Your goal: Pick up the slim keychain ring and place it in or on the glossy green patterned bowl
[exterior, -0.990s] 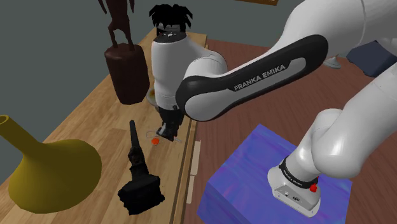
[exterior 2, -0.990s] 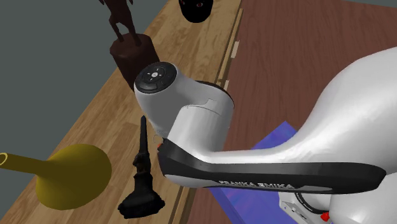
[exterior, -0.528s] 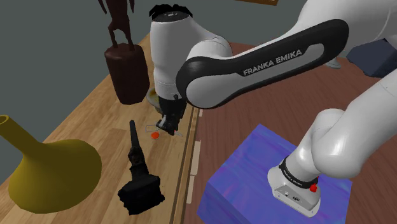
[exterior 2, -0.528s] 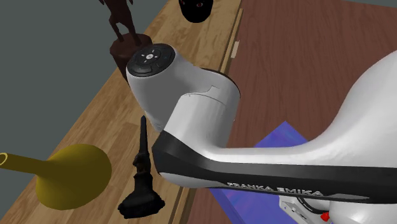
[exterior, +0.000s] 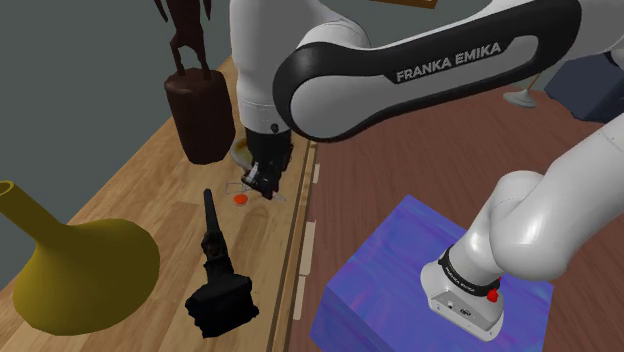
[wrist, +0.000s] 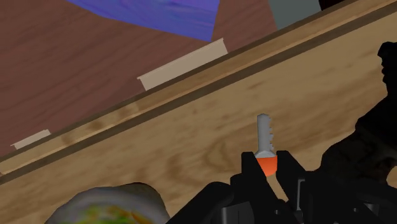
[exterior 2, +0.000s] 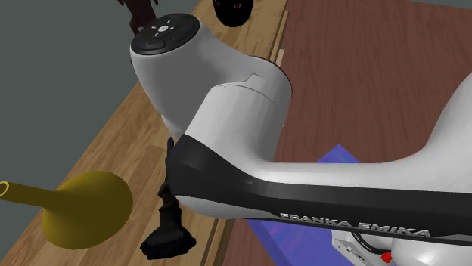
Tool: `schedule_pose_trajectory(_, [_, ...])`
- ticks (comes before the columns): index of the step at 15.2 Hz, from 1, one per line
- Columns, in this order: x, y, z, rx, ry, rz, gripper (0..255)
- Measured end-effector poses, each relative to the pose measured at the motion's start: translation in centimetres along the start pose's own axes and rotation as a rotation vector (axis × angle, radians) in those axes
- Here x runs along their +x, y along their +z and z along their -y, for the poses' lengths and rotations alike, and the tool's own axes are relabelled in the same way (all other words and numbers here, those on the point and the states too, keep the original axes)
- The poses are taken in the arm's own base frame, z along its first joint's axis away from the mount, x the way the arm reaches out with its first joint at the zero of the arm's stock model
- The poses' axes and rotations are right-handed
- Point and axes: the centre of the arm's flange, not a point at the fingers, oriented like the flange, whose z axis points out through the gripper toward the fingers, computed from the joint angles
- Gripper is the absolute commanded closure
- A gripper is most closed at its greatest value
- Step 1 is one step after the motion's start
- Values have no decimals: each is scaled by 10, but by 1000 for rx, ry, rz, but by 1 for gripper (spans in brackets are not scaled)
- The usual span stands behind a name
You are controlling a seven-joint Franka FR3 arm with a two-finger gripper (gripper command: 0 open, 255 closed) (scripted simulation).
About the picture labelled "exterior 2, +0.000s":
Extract light wooden table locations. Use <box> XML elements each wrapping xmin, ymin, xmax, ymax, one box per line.
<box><xmin>0</xmin><ymin>0</ymin><xmax>290</xmax><ymax>266</ymax></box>

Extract black lumpy figure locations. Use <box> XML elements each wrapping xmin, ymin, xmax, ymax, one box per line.
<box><xmin>139</xmin><ymin>181</ymin><xmax>197</xmax><ymax>261</ymax></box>

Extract yellow long-necked vase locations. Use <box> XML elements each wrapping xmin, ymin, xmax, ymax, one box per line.
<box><xmin>0</xmin><ymin>170</ymin><xmax>134</xmax><ymax>251</ymax></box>

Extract purple blue robot stand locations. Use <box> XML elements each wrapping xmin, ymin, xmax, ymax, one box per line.
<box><xmin>246</xmin><ymin>143</ymin><xmax>397</xmax><ymax>266</ymax></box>

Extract dark brown figure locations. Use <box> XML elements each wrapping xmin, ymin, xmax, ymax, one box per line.
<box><xmin>117</xmin><ymin>0</ymin><xmax>160</xmax><ymax>36</ymax></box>

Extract black round thing, red dots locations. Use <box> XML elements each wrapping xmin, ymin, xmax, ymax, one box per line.
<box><xmin>212</xmin><ymin>0</ymin><xmax>255</xmax><ymax>28</ymax></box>

